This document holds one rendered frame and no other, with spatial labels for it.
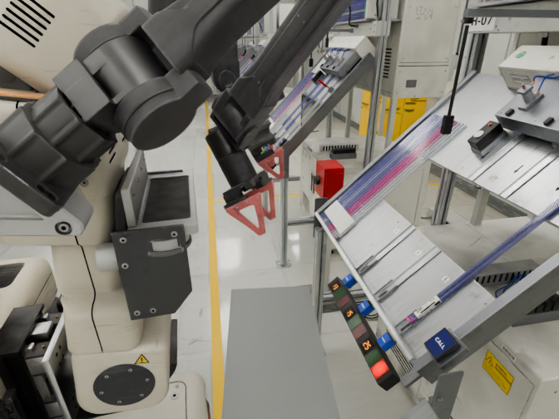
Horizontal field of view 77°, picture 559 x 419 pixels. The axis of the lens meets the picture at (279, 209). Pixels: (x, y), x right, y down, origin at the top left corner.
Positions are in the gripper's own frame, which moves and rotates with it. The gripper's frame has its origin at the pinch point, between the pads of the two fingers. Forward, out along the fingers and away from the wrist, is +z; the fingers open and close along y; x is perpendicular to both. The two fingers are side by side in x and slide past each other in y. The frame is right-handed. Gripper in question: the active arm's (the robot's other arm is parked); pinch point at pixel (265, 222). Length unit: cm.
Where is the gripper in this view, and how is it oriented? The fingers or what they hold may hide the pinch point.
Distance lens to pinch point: 69.2
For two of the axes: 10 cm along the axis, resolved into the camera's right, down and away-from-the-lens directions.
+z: 4.5, 8.8, 1.6
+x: -8.7, 4.0, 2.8
